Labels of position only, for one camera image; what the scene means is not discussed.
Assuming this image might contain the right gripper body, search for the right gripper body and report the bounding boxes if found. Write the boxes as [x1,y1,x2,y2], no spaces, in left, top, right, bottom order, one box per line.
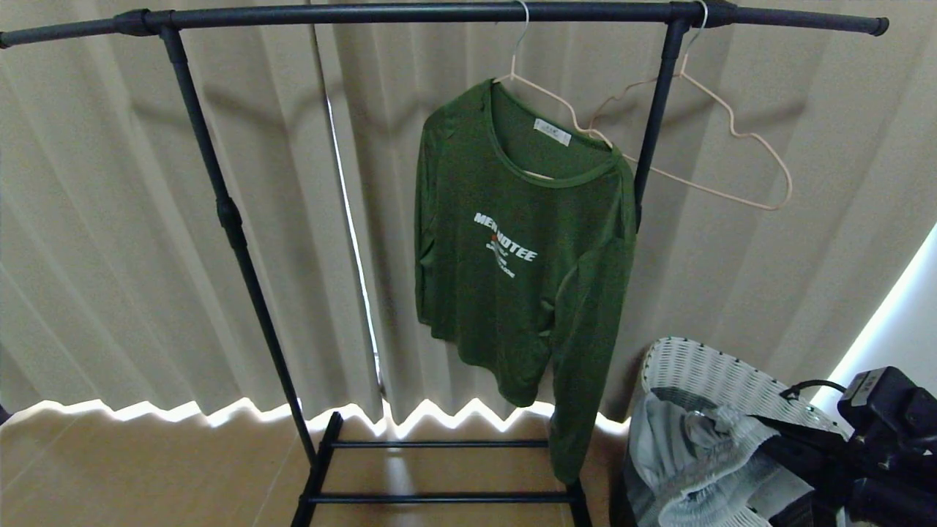
[750,414,872,513]

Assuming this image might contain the blue-grey garment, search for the blue-grey garment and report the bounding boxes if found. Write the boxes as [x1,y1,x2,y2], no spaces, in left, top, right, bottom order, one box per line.
[628,392,815,527]

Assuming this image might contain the pink clothes hanger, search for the pink clothes hanger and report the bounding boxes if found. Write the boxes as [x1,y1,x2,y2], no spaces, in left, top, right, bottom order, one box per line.
[588,0,794,212]
[494,0,614,181]

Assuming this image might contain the green long-sleeved shirt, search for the green long-sleeved shirt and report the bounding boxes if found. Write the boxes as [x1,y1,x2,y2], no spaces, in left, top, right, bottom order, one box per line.
[414,79,639,485]

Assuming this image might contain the white laundry basket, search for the white laundry basket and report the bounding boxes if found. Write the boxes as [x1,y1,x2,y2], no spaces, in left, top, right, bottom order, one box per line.
[611,337,854,527]

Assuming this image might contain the black clothes rack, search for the black clothes rack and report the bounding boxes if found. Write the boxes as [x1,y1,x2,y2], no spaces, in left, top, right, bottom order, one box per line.
[0,0,890,527]

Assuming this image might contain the beige curtain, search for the beige curtain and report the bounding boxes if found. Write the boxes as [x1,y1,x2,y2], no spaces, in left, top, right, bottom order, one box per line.
[0,0,937,433]

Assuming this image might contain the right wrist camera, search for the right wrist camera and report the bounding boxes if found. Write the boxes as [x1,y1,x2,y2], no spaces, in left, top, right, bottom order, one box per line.
[837,366,937,440]

